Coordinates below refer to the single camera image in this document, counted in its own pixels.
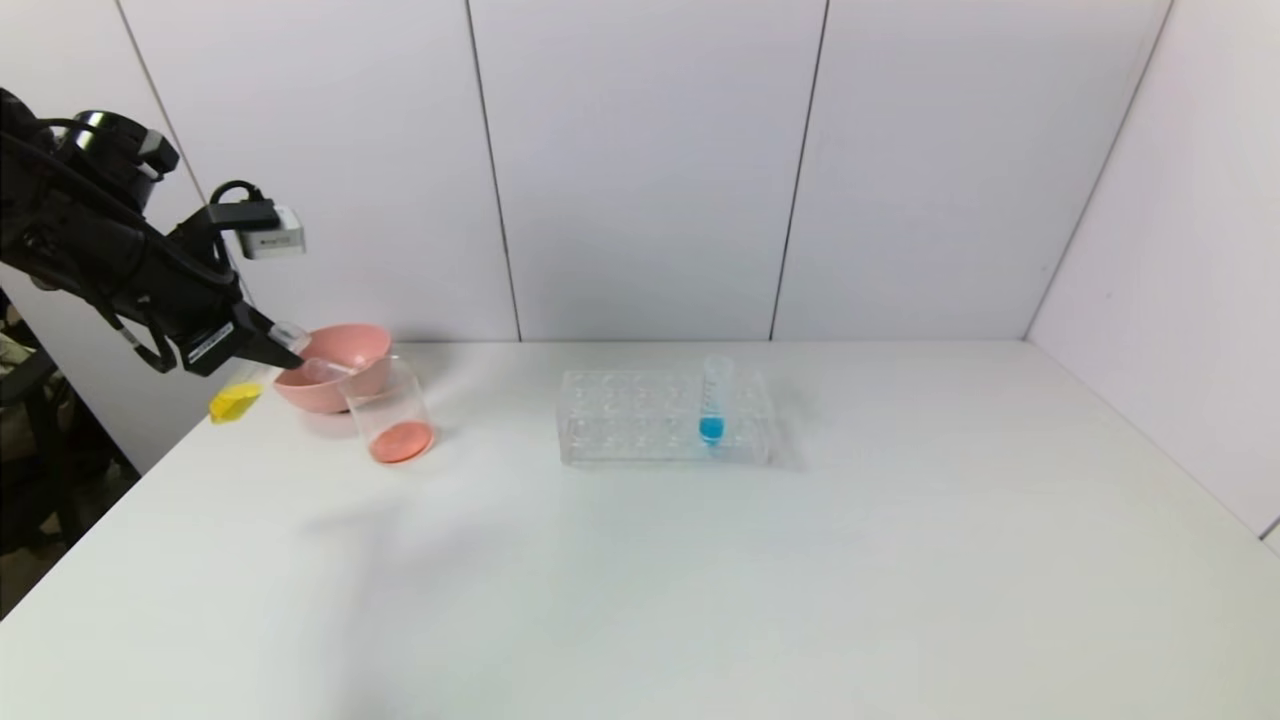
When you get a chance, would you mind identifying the test tube with red pigment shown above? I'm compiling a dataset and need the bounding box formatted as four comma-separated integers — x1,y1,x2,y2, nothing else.
298,357,360,387

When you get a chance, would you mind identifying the pink bowl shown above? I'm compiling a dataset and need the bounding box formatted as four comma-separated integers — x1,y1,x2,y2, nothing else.
272,323,394,416

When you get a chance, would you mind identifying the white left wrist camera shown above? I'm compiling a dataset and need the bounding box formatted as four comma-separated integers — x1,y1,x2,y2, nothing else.
239,204,307,262

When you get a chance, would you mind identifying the thin black camera cable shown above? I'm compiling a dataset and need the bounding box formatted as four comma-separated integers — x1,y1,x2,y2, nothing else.
204,179,267,233

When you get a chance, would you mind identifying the clear glass beaker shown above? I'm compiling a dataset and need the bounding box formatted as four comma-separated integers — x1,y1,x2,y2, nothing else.
340,357,438,466

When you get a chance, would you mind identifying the clear plastic test tube rack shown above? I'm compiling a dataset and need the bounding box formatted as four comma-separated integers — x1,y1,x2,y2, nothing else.
557,369,772,467

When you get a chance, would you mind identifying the test tube with blue pigment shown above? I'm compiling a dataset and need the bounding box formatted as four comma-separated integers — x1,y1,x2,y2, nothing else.
698,353,735,448

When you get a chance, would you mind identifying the test tube with yellow pigment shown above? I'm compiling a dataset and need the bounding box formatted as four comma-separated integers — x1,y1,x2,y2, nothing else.
207,320,313,426

